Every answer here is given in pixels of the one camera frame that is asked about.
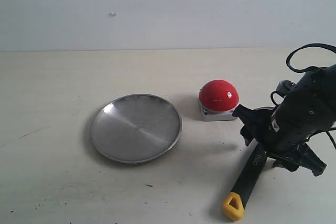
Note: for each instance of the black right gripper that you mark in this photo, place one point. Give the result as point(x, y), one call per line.
point(308, 107)

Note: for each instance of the red dome button grey base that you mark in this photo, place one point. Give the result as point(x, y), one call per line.
point(218, 99)

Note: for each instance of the yellow black claw hammer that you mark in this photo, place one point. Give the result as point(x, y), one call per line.
point(234, 204)

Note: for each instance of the round stainless steel plate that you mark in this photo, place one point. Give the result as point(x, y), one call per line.
point(136, 128)

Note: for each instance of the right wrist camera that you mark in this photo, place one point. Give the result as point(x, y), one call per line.
point(284, 87)

